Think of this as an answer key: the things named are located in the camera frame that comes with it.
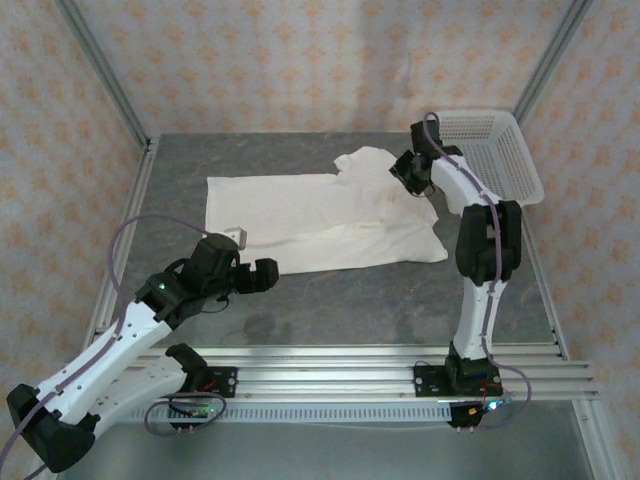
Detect white perforated plastic basket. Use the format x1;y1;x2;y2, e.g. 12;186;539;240
429;109;546;206

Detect white t-shirt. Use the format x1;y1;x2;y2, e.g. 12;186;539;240
204;146;449;276

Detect small controller circuit board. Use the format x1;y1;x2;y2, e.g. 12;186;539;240
467;397;516;417
169;402;217;420

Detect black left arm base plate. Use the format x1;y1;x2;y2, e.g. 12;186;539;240
147;366;239;400

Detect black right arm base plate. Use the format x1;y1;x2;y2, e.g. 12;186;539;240
413;364;504;400

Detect aluminium frame leg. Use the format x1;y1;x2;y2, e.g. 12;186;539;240
572;399;629;480

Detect slotted grey cable tray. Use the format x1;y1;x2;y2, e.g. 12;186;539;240
74;403;454;425

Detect aluminium frame post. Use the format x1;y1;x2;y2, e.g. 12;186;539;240
512;0;596;124
53;0;154;151

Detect aluminium mounting rails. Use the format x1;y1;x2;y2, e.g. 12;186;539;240
52;344;600;401

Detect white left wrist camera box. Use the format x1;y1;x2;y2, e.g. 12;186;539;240
222;227;249;250

